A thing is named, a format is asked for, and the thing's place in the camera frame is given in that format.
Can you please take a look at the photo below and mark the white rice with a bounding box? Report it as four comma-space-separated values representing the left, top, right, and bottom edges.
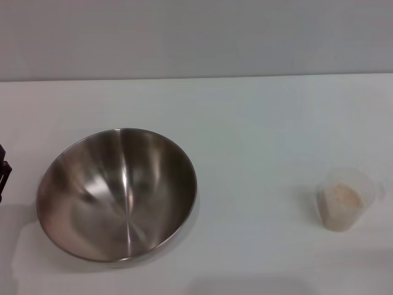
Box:
321, 181, 366, 231

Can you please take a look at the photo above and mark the clear plastic measuring cup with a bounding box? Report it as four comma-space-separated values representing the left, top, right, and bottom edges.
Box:
316, 167, 386, 232

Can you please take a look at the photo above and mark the stainless steel mixing bowl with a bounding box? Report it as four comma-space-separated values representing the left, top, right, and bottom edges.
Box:
36, 127, 198, 263

